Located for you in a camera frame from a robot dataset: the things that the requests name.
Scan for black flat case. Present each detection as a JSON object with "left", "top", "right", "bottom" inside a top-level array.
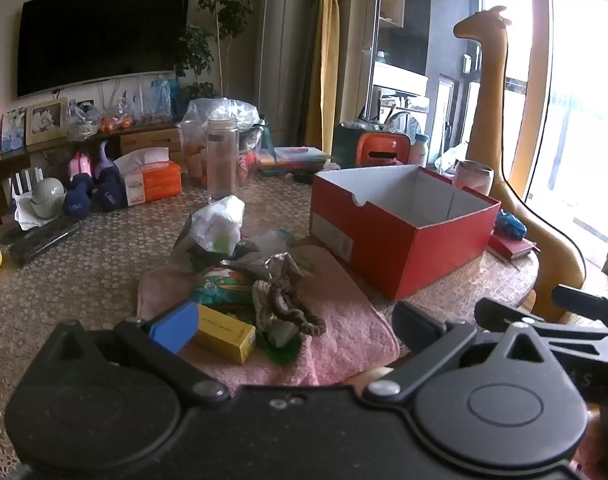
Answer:
[{"left": 9, "top": 220, "right": 80, "bottom": 266}]

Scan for colourful plastic storage case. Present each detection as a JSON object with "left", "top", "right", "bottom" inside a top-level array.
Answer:
[{"left": 256, "top": 147, "right": 335, "bottom": 176}]

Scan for clear glass bottle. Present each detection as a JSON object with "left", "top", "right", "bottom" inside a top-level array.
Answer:
[{"left": 206, "top": 116, "right": 241, "bottom": 203}]

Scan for wooden television cabinet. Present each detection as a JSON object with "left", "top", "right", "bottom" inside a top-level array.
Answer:
[{"left": 0, "top": 120, "right": 185, "bottom": 211}]

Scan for blue plastic bags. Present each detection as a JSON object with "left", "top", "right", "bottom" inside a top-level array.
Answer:
[{"left": 134, "top": 75, "right": 179, "bottom": 123}]

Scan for wooden photo frame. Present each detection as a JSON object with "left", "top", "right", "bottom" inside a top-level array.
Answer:
[{"left": 25, "top": 97, "right": 69, "bottom": 146}]

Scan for brown scrunchie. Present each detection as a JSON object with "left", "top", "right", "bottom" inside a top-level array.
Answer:
[{"left": 268, "top": 280, "right": 327, "bottom": 336}]

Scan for glass balcony door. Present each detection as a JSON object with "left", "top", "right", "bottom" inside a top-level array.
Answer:
[{"left": 504, "top": 0, "right": 608, "bottom": 261}]

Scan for blue picture card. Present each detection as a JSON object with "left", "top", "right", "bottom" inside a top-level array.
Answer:
[{"left": 1, "top": 108, "right": 27, "bottom": 153}]

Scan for grey green cap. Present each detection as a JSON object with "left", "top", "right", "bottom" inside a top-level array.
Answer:
[{"left": 31, "top": 177, "right": 66, "bottom": 218}]

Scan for white floral cloth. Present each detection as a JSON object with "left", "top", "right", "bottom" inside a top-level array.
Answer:
[{"left": 251, "top": 280, "right": 309, "bottom": 348}]

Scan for green potted plant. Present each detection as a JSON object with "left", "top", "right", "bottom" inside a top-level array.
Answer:
[{"left": 176, "top": 0, "right": 255, "bottom": 106}]

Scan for orange tissue box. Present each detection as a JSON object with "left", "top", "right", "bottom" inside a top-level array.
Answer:
[{"left": 115, "top": 147, "right": 183, "bottom": 207}]

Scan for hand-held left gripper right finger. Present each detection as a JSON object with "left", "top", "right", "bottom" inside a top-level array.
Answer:
[{"left": 364, "top": 301, "right": 554, "bottom": 403}]

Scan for red cardboard box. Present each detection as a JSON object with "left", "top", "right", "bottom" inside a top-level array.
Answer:
[{"left": 310, "top": 164, "right": 502, "bottom": 301}]

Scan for pink towel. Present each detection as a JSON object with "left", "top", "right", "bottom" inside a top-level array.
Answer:
[{"left": 136, "top": 245, "right": 402, "bottom": 386}]

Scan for black television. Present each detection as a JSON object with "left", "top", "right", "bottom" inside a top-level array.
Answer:
[{"left": 17, "top": 0, "right": 192, "bottom": 98}]

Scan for bag of oranges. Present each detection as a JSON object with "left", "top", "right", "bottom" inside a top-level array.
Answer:
[{"left": 101, "top": 112, "right": 135, "bottom": 133}]

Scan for orange and green organizer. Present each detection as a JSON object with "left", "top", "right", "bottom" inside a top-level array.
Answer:
[{"left": 331, "top": 122, "right": 412, "bottom": 168}]

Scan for white standing air conditioner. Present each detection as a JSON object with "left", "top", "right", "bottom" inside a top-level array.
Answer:
[{"left": 256, "top": 0, "right": 315, "bottom": 148}]

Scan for red notebook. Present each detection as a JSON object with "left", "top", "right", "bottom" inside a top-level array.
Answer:
[{"left": 486, "top": 234, "right": 540, "bottom": 262}]

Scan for blue dumbbell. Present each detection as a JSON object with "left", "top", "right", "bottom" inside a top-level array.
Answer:
[
  {"left": 96, "top": 167, "right": 127, "bottom": 211},
  {"left": 63, "top": 174, "right": 95, "bottom": 220}
]

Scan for small clear plastic bag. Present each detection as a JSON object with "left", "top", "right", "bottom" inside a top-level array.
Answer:
[{"left": 66, "top": 100, "right": 102, "bottom": 141}]

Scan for pink white tumbler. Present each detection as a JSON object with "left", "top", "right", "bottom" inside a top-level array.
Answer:
[{"left": 454, "top": 160, "right": 494, "bottom": 196}]

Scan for large clear plastic bag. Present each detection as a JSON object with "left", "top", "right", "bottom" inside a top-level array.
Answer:
[{"left": 176, "top": 97, "right": 265, "bottom": 186}]

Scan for white crumpled plastic bag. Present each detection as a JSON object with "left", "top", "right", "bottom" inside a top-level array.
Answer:
[{"left": 189, "top": 195, "right": 247, "bottom": 256}]

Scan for white paper sheet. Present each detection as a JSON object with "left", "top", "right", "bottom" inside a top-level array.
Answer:
[{"left": 14, "top": 195, "right": 65, "bottom": 231}]

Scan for small pink bottle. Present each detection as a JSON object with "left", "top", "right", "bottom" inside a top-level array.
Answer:
[{"left": 69, "top": 151, "right": 92, "bottom": 181}]

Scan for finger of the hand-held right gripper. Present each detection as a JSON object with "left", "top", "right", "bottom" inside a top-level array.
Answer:
[
  {"left": 476, "top": 297, "right": 608, "bottom": 343},
  {"left": 551, "top": 285, "right": 608, "bottom": 313}
]

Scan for blue crumpled plastic bag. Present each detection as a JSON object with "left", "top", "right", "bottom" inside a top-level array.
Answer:
[{"left": 494, "top": 210, "right": 528, "bottom": 240}]

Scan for teal ribbon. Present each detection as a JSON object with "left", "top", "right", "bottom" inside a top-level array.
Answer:
[{"left": 256, "top": 122, "right": 277, "bottom": 161}]

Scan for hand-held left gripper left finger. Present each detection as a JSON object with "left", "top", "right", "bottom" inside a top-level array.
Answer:
[{"left": 39, "top": 301, "right": 231, "bottom": 405}]

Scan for yellow curtain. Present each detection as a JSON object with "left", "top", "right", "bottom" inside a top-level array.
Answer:
[{"left": 304, "top": 0, "right": 347, "bottom": 153}]

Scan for small yellow box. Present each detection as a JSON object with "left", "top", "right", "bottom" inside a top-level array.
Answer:
[{"left": 194, "top": 302, "right": 257, "bottom": 366}]

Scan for silver foil wrapper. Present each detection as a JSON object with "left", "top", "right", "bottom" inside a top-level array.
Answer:
[{"left": 264, "top": 252, "right": 305, "bottom": 286}]

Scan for white washing machine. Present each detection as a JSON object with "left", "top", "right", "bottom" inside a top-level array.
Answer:
[{"left": 373, "top": 62, "right": 429, "bottom": 136}]

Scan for tan giraffe statue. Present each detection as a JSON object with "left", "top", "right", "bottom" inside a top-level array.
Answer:
[{"left": 454, "top": 6, "right": 587, "bottom": 321}]

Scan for green wet wipes pack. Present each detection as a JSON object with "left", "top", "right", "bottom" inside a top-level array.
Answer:
[{"left": 191, "top": 267, "right": 265, "bottom": 308}]

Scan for green plastic wrapper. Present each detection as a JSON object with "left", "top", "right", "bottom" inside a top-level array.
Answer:
[{"left": 256, "top": 330, "right": 305, "bottom": 366}]

